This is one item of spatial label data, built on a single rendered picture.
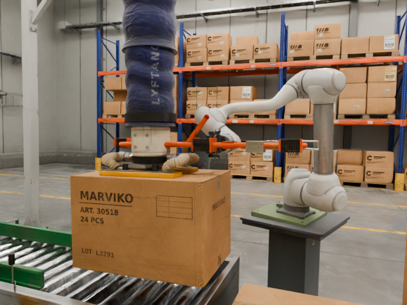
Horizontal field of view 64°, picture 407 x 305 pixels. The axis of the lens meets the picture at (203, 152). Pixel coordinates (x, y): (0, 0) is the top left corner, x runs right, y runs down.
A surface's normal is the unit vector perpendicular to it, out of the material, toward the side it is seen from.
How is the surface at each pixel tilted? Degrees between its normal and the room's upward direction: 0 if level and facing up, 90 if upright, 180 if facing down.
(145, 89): 72
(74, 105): 90
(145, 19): 90
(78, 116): 90
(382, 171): 87
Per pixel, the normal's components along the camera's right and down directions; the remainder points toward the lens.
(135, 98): -0.52, 0.07
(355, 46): -0.31, 0.07
